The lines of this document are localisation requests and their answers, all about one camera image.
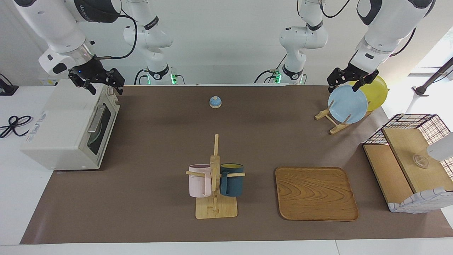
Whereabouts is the small clear glass dish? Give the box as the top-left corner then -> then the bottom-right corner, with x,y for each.
413,154 -> 430,169

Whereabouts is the blurred white cylinder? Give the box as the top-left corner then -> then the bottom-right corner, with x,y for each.
426,132 -> 453,162

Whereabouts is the wooden tray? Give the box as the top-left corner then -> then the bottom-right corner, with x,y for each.
275,166 -> 359,222

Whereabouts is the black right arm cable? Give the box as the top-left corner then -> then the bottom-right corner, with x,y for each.
95,10 -> 138,60

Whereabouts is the brown table mat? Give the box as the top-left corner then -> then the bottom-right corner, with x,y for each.
20,85 -> 453,245

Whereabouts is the black device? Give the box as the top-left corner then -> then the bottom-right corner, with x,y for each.
0,73 -> 19,96

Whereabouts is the yellow plate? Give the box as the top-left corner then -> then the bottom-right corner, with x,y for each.
349,75 -> 389,111

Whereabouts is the white toaster oven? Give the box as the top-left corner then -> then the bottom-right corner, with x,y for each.
20,79 -> 121,171

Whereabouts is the black tripod pole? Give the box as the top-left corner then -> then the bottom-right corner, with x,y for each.
412,57 -> 453,96

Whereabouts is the wooden plate rack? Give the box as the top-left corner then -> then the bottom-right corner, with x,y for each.
315,101 -> 374,135

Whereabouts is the glass oven door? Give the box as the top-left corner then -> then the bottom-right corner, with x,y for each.
79,84 -> 121,170

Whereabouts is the wooden mug tree stand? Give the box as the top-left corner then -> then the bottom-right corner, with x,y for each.
186,134 -> 246,219

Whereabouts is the coiled black cable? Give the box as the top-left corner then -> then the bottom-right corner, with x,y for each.
0,115 -> 33,138

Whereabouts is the light blue plate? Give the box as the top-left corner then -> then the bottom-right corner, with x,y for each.
328,85 -> 368,124

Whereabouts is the black base cable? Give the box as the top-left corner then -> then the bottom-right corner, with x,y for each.
134,68 -> 148,85
254,53 -> 287,84

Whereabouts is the wooden shelf with wire basket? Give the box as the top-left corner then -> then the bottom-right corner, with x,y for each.
363,114 -> 453,214

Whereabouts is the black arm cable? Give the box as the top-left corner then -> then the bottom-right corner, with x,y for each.
95,10 -> 138,60
319,0 -> 418,57

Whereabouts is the dark teal mug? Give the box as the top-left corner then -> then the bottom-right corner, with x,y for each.
219,163 -> 245,198

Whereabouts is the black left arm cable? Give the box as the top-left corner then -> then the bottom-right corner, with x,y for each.
319,0 -> 418,57

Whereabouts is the pink mug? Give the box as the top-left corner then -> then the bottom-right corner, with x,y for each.
188,164 -> 212,198

